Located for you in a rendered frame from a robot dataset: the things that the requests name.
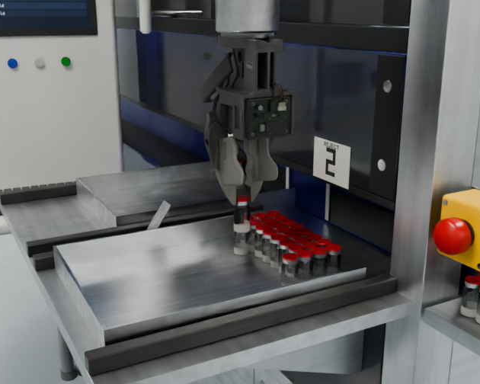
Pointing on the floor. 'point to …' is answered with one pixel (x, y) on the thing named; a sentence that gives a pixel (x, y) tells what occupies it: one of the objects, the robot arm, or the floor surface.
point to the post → (433, 174)
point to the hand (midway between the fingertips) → (239, 192)
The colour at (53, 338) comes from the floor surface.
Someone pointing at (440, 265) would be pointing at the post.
